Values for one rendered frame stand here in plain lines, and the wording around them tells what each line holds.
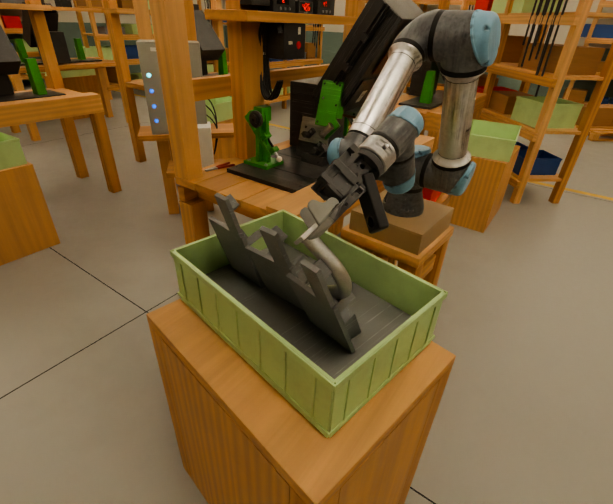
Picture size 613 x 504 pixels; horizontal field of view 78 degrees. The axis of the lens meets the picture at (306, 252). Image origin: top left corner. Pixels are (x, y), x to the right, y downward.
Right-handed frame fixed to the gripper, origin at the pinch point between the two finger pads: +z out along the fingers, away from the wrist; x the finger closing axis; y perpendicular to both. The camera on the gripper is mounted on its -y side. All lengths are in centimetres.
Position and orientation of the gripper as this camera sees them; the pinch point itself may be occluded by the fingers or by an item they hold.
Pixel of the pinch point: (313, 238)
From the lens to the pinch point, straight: 70.9
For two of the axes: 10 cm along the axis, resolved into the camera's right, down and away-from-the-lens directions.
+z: -6.4, 7.1, -2.9
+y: -7.2, -6.9, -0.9
